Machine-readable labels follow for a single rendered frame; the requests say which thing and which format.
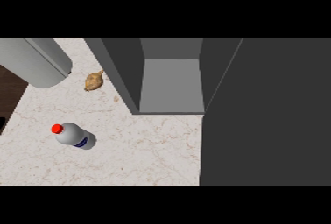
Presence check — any grey open cabinet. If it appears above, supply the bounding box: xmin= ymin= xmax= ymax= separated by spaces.
xmin=83 ymin=37 xmax=244 ymax=116

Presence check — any red-capped white water bottle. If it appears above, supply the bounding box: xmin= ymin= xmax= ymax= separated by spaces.
xmin=51 ymin=122 xmax=98 ymax=151

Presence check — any dark grey cabinet door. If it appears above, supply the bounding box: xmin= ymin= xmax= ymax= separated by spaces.
xmin=198 ymin=37 xmax=331 ymax=187

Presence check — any pale grey rounded appliance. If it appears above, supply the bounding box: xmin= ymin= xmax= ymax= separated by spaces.
xmin=0 ymin=37 xmax=74 ymax=89

